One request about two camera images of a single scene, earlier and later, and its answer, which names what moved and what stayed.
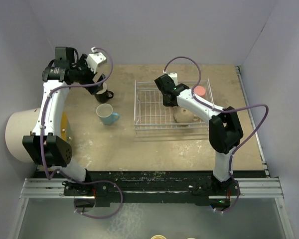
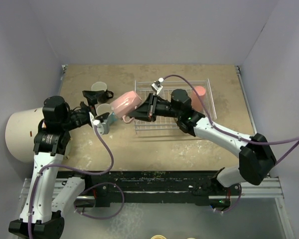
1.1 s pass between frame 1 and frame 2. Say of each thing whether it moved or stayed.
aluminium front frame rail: stayed
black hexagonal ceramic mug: stayed
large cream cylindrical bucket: stayed
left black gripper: moved
